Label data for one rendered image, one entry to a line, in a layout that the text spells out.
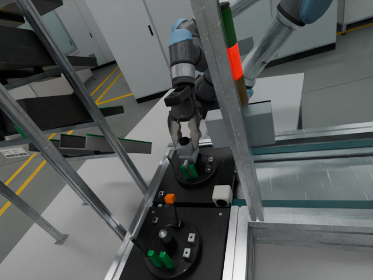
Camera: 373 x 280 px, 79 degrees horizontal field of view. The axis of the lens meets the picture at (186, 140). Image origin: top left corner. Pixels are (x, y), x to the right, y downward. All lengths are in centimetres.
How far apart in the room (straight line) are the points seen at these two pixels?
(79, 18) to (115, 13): 488
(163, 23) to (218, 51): 330
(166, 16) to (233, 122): 327
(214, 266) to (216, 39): 44
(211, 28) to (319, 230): 48
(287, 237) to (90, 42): 840
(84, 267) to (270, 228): 58
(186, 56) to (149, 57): 309
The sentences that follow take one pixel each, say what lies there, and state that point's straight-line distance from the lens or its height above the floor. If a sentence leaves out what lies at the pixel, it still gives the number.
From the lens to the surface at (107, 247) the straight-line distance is 86.
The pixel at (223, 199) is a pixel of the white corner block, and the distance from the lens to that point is 62.
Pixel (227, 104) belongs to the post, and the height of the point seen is 128.
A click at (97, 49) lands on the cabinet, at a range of 863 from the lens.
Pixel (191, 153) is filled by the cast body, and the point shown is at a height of 107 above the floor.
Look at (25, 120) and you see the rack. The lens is 54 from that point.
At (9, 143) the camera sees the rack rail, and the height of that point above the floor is 131.
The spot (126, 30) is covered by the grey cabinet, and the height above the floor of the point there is 116.
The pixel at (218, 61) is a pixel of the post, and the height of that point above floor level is 135.
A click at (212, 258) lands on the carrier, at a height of 97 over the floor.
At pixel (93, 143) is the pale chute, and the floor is 118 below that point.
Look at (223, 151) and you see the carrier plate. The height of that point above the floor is 97.
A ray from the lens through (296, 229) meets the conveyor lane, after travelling 62.
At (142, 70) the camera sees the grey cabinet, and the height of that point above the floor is 55.
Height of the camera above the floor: 146
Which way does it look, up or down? 33 degrees down
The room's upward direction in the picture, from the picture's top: 23 degrees counter-clockwise
